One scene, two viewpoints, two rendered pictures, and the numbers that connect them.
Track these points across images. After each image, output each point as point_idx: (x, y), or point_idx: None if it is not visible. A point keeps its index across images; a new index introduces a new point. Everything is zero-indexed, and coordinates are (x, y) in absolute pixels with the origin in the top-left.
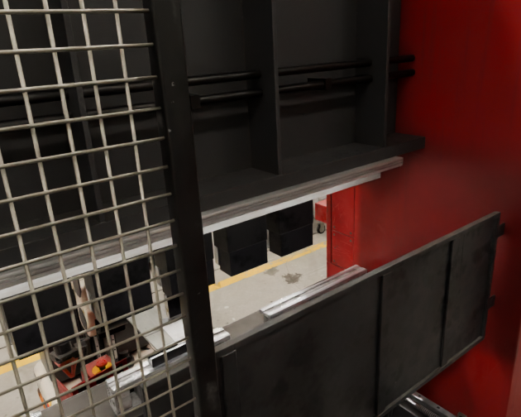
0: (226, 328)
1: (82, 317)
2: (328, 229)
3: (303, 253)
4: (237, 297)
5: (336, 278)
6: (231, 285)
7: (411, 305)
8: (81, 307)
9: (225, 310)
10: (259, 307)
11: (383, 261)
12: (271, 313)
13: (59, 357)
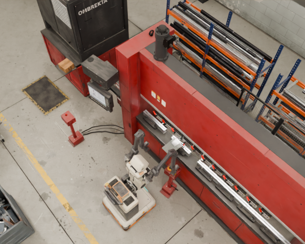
0: (162, 140)
1: (143, 185)
2: (131, 113)
3: (26, 149)
4: (64, 175)
5: (150, 115)
6: (53, 179)
7: None
8: (144, 183)
9: (74, 179)
10: (73, 166)
11: (145, 105)
12: (165, 128)
13: (176, 170)
